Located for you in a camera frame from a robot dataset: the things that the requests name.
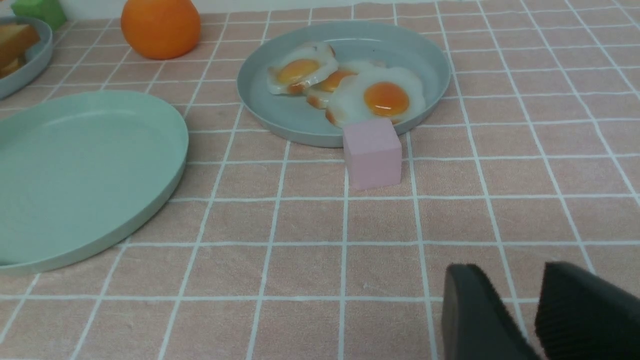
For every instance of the green cube block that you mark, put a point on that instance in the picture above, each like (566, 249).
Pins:
(50, 12)

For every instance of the grey egg plate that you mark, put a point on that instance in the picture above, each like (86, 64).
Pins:
(291, 118)

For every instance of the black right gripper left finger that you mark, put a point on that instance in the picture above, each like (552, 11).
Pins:
(476, 324)

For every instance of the toast slice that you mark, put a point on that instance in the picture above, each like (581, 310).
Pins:
(13, 66)
(15, 40)

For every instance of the blue bread plate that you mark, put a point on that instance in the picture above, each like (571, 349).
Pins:
(37, 56)

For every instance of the pink cube block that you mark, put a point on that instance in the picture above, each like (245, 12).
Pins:
(373, 154)

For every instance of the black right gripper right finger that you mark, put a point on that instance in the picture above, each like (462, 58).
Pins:
(581, 316)

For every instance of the pink checkered tablecloth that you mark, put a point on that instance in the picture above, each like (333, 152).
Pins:
(264, 253)

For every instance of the orange fruit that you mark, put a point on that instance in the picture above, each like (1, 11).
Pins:
(161, 29)

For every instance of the green centre plate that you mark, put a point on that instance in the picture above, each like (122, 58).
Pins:
(80, 173)

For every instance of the fried egg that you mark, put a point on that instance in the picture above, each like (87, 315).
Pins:
(318, 95)
(301, 68)
(394, 93)

